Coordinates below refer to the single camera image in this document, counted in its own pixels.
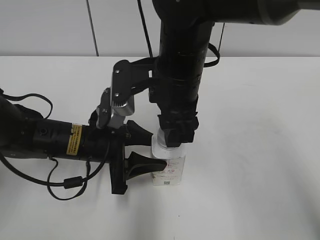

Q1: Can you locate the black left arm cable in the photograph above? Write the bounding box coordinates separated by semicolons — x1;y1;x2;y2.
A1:
0;92;112;201

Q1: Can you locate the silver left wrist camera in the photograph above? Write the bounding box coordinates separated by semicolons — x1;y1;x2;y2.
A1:
95;87;125;129

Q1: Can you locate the white yili changqing bottle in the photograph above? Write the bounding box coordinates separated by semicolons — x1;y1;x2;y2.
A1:
151;133;187;186

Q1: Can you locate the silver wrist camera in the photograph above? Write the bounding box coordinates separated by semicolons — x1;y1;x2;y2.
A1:
95;87;125;129
111;59;157;117

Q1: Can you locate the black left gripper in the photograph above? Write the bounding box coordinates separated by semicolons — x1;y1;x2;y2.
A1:
84;110;167;195

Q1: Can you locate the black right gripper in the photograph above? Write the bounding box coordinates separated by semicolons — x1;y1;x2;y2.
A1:
157;111;199;148

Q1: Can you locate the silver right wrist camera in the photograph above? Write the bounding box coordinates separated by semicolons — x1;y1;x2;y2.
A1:
111;59;157;117

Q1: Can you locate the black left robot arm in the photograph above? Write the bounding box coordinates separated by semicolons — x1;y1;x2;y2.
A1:
0;88;167;195

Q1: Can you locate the white bottle cap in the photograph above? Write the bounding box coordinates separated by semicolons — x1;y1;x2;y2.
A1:
155;128;174;150

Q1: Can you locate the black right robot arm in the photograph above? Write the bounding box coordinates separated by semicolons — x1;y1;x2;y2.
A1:
149;0;320;148

